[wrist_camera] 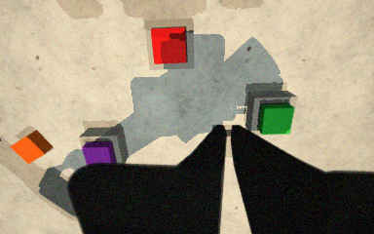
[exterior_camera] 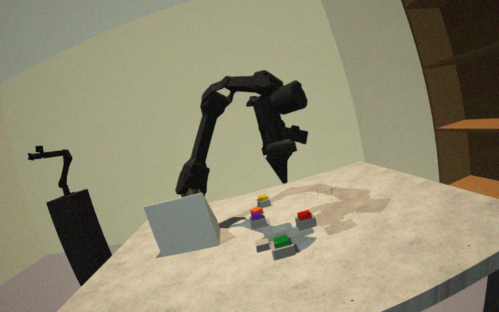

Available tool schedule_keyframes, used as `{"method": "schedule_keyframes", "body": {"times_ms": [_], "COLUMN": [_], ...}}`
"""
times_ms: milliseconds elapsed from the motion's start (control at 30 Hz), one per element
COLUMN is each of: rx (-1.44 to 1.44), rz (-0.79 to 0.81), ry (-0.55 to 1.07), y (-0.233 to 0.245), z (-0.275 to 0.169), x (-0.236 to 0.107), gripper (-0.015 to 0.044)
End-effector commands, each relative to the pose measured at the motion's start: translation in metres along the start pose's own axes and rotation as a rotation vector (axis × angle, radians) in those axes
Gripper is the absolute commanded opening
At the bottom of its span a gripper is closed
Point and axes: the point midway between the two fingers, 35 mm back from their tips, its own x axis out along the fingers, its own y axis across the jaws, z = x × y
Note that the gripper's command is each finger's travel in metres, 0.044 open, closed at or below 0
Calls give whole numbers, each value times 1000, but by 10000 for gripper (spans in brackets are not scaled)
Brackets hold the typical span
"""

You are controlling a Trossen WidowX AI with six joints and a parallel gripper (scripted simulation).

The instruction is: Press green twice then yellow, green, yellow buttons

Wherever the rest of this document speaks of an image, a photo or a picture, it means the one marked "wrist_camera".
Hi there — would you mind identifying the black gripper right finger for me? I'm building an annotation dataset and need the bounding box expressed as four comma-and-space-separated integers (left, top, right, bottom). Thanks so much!
231, 125, 374, 234

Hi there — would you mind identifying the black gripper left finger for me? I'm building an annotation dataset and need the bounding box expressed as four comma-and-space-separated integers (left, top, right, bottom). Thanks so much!
67, 125, 227, 234

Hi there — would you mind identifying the orange block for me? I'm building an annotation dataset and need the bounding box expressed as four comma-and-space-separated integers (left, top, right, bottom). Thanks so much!
11, 130, 53, 164

